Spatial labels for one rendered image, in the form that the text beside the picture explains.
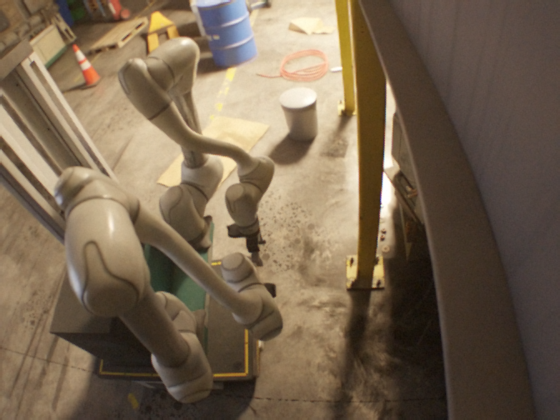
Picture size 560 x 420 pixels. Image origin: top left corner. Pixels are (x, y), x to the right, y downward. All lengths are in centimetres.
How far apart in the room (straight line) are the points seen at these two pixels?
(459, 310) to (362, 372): 173
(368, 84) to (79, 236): 93
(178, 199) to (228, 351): 78
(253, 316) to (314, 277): 124
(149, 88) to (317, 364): 158
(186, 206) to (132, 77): 59
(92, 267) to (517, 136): 55
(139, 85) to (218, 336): 124
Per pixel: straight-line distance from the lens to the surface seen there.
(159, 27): 679
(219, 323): 180
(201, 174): 146
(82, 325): 151
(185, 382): 107
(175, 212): 139
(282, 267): 223
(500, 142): 26
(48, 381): 276
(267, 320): 98
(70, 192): 70
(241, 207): 122
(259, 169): 130
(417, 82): 42
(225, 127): 337
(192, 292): 145
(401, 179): 208
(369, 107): 120
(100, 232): 60
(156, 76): 107
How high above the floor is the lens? 191
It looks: 51 degrees down
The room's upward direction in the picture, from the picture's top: 18 degrees counter-clockwise
